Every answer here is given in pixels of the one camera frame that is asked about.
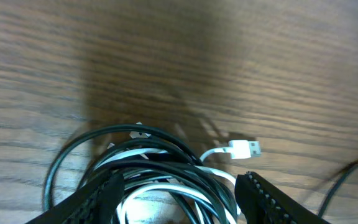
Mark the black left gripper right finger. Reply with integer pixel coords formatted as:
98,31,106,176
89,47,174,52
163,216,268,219
234,172,328,224

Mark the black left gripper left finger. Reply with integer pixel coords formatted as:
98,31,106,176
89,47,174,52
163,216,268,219
27,172,124,224

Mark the white USB cable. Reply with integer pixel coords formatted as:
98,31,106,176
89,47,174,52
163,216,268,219
94,139,262,224

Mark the thick black USB cable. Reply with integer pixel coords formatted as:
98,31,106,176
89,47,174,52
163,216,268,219
42,124,239,224

